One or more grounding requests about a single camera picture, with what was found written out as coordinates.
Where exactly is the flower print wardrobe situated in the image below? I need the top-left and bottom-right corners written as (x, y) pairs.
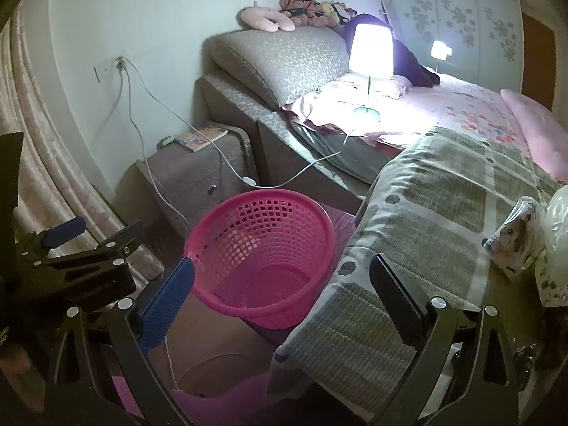
top-left (381, 0), bottom-right (524, 94)

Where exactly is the grey bed frame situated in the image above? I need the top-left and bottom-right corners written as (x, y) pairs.
top-left (195, 73), bottom-right (373, 200)

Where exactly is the row of small plush toys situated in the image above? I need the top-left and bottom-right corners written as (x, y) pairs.
top-left (279, 0), bottom-right (358, 27)

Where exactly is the pink neck pillow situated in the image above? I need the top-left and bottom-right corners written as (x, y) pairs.
top-left (240, 1), bottom-right (297, 33)

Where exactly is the beige patterned curtain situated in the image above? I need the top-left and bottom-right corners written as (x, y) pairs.
top-left (0, 4), bottom-right (165, 285)

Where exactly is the white lamp cable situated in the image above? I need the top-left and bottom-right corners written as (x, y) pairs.
top-left (126, 69), bottom-right (356, 187)

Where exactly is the pink cloth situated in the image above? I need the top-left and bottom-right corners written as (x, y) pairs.
top-left (171, 370), bottom-right (302, 426)

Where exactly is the white charger cable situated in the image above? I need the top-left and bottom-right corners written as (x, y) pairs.
top-left (116, 60), bottom-right (182, 231)

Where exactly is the grey headboard cushion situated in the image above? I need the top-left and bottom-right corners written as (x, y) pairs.
top-left (210, 26), bottom-right (351, 107)

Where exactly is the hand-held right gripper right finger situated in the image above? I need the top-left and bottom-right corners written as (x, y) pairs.
top-left (370, 254), bottom-right (520, 426)

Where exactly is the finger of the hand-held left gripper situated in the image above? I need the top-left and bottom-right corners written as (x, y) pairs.
top-left (47, 221), bottom-right (143, 273)
top-left (20, 217), bottom-right (86, 264)

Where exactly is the grey checkered blanket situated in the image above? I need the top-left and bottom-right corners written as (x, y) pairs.
top-left (271, 126), bottom-right (568, 402)

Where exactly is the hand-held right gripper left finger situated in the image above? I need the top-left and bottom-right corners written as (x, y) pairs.
top-left (47, 257), bottom-right (196, 426)

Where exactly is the white plastic bag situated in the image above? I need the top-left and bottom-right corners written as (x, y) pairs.
top-left (535, 182), bottom-right (568, 309)

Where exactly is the pink floral bed sheet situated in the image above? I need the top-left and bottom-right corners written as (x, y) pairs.
top-left (284, 73), bottom-right (533, 160)

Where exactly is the brown door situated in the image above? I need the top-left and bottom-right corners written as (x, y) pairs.
top-left (521, 11), bottom-right (557, 111)

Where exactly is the colourful book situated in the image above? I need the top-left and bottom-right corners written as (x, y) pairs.
top-left (174, 125), bottom-right (229, 152)

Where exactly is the pink folded duvet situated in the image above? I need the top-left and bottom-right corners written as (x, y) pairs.
top-left (501, 89), bottom-right (568, 182)

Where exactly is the pink plastic basket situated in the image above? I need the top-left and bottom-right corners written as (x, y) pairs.
top-left (184, 189), bottom-right (337, 330)

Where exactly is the printed tissue packet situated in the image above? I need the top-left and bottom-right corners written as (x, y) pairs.
top-left (483, 196), bottom-right (544, 280)

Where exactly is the dark purple plush toy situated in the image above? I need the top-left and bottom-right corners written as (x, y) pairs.
top-left (344, 13), bottom-right (441, 88)

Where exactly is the white table lamp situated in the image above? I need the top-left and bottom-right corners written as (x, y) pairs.
top-left (348, 23), bottom-right (394, 124)

